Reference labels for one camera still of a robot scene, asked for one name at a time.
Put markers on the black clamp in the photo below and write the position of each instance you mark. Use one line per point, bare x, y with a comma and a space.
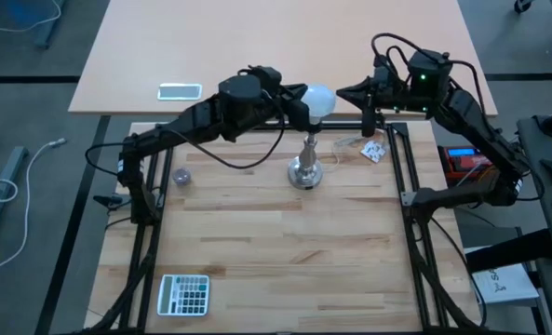
108, 200

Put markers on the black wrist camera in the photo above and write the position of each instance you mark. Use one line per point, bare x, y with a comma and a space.
381, 70
266, 75

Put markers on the beige laminate table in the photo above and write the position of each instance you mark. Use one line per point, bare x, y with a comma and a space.
257, 37

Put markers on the clear plastic packet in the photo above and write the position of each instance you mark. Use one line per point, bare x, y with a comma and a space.
338, 149

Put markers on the red device with blue display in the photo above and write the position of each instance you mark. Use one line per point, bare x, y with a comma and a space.
461, 165

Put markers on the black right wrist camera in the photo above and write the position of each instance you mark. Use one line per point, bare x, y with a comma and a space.
381, 70

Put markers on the white lightbulb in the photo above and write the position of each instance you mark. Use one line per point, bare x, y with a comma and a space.
321, 100

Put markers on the black metal beam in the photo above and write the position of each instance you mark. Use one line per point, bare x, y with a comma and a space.
508, 251

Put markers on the black caster wheel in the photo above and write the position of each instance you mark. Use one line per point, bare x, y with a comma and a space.
522, 5

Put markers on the silver table lamp base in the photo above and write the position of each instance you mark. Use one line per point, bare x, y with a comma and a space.
305, 173

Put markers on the white desk calculator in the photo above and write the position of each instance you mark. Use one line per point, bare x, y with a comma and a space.
182, 295

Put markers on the white paper box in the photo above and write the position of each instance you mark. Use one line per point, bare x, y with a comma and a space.
503, 284

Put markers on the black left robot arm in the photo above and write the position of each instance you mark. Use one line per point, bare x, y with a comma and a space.
187, 123

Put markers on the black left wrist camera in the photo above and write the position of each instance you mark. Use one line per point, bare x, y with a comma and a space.
266, 75

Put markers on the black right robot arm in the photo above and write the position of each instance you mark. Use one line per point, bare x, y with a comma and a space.
482, 135

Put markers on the smartphone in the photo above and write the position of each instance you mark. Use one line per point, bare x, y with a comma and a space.
180, 91

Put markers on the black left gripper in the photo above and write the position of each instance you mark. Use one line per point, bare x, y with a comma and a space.
278, 104

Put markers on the small patterned bowl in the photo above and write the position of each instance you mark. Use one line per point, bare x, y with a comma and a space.
181, 177

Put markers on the black aluminium table frame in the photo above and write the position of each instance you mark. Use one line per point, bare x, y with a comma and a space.
399, 128

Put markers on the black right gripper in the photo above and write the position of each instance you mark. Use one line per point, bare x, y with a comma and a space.
392, 97

